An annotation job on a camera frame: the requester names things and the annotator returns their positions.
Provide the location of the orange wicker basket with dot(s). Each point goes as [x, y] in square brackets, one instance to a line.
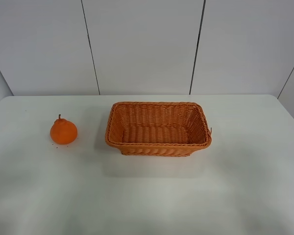
[172, 129]

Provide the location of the orange with stem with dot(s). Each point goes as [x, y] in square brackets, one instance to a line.
[63, 131]

